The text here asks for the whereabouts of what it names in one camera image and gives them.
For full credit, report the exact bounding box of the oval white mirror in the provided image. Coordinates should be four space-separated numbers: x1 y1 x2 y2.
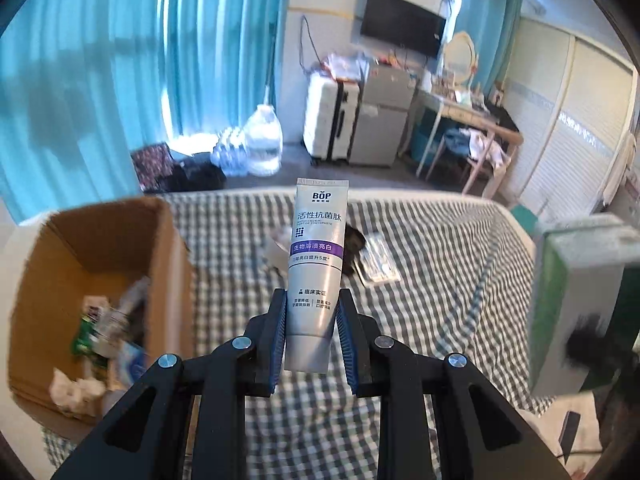
442 31 478 88

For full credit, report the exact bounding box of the white garment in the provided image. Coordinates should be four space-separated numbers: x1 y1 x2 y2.
467 132 506 166

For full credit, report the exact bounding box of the white louvered wardrobe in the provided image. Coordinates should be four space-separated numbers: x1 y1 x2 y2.
505 15 640 221

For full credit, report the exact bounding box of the clear plastic bottle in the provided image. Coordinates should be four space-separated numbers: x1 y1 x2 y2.
95 276 151 346

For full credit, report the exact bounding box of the teal window curtain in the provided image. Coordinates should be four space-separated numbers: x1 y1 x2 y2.
450 0 526 106
0 0 296 226

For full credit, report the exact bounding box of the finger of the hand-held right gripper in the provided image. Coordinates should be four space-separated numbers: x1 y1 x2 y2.
564 313 609 367

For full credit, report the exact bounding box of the blue and white pack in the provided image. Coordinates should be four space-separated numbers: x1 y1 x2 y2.
112 342 148 386

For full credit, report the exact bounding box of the wooden desk with mirror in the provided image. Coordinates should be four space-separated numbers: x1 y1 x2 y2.
415 87 523 176

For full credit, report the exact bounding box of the patterned bag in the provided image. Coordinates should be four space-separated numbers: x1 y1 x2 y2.
131 143 173 193

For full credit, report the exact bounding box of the grey mini fridge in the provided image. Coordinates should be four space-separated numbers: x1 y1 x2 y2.
348 64 416 168

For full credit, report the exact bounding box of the teal stool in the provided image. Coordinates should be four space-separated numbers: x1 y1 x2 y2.
510 204 540 233

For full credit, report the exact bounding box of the white crumpled wrapper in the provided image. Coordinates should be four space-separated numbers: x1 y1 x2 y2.
261 235 293 272

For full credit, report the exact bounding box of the green and white carton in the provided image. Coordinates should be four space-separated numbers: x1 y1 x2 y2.
530 213 640 398

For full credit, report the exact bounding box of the white suitcase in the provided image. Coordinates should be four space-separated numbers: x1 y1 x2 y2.
302 72 361 167

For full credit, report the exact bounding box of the blue bin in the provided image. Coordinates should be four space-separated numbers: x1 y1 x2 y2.
412 110 436 158

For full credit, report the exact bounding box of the black cup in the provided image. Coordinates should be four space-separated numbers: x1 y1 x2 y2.
344 226 369 277

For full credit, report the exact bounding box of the green snack packet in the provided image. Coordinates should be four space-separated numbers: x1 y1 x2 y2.
70 317 101 361

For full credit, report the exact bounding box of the large water jug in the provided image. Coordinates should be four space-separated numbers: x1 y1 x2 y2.
243 104 283 177

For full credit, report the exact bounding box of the dark wall cable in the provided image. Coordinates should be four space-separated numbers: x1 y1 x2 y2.
300 15 328 68

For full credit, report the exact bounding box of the black floor bag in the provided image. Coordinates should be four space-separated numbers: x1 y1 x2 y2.
167 155 227 192

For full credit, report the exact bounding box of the brown cardboard box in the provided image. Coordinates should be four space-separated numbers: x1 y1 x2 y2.
7 196 197 441

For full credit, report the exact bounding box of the white toothpaste tube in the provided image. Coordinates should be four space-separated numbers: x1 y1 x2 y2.
284 178 349 373

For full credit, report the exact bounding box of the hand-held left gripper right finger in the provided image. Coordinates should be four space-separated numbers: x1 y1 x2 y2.
336 287 571 480

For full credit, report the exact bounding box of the white plastic bag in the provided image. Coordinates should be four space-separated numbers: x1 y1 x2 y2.
322 52 371 81

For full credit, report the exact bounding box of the pack of water bottles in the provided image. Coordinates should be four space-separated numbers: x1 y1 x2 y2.
211 127 249 176

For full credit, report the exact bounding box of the black wall television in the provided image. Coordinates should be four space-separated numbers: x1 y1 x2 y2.
360 0 447 58

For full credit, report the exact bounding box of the wooden chair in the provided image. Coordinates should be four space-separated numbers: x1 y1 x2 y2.
430 125 523 198

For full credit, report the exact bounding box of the white tissue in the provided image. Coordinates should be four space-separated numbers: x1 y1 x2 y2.
48 367 106 413

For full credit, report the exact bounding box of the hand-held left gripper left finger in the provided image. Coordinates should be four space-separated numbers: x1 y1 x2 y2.
50 287 290 480

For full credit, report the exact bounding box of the blue garment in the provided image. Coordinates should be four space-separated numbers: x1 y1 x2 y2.
444 128 471 153

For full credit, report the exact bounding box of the clear plastic packet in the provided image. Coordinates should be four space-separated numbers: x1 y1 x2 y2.
360 232 401 287

